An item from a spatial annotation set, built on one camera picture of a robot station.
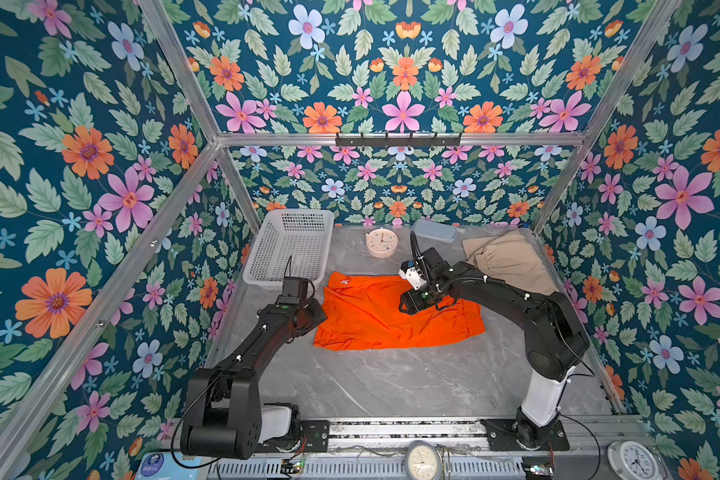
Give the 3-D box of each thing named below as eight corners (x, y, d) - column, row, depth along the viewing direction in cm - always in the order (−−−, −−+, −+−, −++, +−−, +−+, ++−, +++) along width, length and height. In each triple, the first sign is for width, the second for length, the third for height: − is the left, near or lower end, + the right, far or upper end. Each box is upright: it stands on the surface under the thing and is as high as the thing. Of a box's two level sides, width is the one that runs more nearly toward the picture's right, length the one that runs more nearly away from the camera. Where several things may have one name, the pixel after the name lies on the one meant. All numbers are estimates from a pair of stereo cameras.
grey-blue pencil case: (410, 236, 120) (410, 231, 118) (414, 221, 125) (414, 217, 123) (456, 245, 116) (457, 241, 114) (458, 230, 122) (460, 225, 120)
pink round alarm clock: (365, 258, 113) (364, 252, 110) (366, 233, 121) (365, 227, 118) (398, 258, 113) (399, 252, 110) (397, 233, 121) (398, 227, 118)
